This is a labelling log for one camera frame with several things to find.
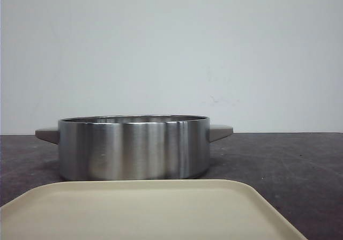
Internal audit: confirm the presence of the stainless steel steamer pot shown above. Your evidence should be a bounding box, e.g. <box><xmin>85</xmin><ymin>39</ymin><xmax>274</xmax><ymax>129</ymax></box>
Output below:
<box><xmin>35</xmin><ymin>115</ymin><xmax>234</xmax><ymax>181</ymax></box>

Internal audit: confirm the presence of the cream plastic tray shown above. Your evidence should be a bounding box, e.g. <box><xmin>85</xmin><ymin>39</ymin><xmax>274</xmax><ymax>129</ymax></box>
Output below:
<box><xmin>1</xmin><ymin>179</ymin><xmax>303</xmax><ymax>239</ymax></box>

